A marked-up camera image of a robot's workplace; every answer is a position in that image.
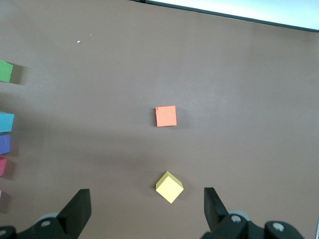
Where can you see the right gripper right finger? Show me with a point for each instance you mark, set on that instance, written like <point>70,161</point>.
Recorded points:
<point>214,214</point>

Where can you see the orange foam cube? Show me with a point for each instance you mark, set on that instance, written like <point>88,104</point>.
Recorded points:
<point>166,116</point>

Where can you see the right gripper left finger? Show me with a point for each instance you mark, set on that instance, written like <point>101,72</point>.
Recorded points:
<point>74,214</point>

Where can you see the red foam cube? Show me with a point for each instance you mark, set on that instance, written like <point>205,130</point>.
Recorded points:
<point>2,166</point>

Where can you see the light blue foam cube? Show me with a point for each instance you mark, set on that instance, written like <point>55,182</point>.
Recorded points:
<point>6,122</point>

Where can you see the green foam cube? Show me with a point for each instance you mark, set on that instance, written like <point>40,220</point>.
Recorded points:
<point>5,71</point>

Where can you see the brown table cover sheet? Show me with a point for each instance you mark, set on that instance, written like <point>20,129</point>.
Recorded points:
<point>224,87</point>

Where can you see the yellow foam cube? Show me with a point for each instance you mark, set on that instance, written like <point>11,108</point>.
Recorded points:
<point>169,189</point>

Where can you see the white table edge rail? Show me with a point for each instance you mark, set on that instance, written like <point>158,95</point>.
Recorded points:
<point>249,10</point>

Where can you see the purple foam cube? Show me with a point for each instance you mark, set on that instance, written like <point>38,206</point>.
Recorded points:
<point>4,144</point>

